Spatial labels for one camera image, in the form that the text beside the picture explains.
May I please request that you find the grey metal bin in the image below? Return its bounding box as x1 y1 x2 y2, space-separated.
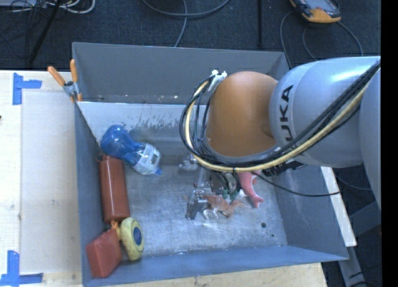
71 42 350 287

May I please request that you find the red-brown cylinder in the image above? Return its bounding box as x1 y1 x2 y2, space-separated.
98 154 131 225

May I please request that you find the brown toy horse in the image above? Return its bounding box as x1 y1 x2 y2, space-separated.
198 193 246 219

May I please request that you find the red-brown flat block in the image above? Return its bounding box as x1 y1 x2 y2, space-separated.
85 228 123 279

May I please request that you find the blue clear plastic bottle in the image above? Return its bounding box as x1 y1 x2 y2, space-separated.
100 124 163 176

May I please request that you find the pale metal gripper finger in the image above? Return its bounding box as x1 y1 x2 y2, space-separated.
185 189 210 221
178 154 200 175

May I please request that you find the pink toy animal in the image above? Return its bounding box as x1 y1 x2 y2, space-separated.
238 169 265 209

